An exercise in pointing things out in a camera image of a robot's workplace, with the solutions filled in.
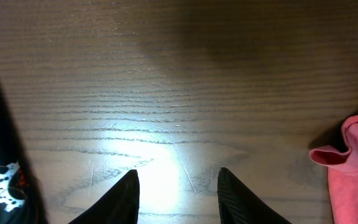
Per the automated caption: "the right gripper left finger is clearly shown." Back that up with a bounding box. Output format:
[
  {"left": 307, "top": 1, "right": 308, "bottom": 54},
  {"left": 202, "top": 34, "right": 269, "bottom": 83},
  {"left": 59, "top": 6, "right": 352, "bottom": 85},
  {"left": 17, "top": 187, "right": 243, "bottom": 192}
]
[{"left": 70, "top": 169, "right": 140, "bottom": 224}]

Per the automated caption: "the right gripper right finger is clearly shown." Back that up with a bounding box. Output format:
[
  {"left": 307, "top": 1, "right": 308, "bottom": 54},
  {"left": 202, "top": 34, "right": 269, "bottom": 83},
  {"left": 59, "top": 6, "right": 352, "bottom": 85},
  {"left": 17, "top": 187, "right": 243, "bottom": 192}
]
[{"left": 217, "top": 167, "right": 290, "bottom": 224}]

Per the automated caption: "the black orange-patterned jersey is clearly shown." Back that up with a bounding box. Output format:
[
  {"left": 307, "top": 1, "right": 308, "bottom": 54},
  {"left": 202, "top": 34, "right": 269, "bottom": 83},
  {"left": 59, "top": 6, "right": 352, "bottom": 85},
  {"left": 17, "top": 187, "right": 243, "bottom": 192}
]
[{"left": 0, "top": 88, "right": 47, "bottom": 223}]

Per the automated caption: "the red printed t-shirt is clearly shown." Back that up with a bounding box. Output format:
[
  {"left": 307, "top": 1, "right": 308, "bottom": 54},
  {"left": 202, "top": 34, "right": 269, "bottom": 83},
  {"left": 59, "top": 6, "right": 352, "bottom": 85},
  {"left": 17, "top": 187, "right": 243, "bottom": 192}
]
[{"left": 309, "top": 115, "right": 358, "bottom": 224}]

